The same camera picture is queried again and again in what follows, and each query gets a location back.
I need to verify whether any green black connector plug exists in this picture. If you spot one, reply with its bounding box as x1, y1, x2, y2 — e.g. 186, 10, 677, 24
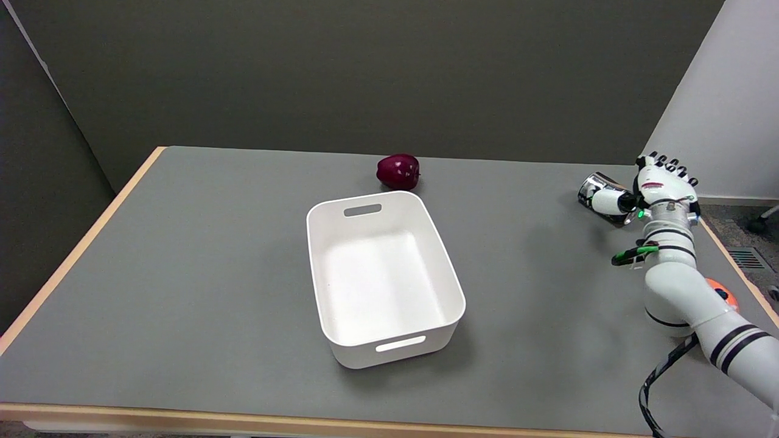
611, 242, 660, 267

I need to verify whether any black chair caster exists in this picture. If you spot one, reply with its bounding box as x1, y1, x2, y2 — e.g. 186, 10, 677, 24
747, 206, 779, 235

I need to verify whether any dark red apple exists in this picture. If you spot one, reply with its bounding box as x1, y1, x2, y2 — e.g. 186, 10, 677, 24
376, 154, 421, 191

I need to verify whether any orange round object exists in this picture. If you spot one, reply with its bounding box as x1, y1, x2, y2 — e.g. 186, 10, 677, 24
705, 277, 740, 313

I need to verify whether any black drink can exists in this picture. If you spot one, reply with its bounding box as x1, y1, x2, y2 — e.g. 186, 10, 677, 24
578, 172, 638, 227

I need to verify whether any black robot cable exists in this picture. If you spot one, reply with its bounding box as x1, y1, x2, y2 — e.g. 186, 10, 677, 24
638, 332, 700, 438

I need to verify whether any white plastic bin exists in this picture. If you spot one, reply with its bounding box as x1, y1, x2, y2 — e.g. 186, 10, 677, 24
306, 190, 467, 370

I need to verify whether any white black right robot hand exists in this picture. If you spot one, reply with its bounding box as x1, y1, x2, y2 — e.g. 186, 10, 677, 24
590, 151, 702, 227

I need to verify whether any metal floor vent grille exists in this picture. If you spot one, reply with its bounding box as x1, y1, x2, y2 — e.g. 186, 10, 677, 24
727, 246, 775, 273

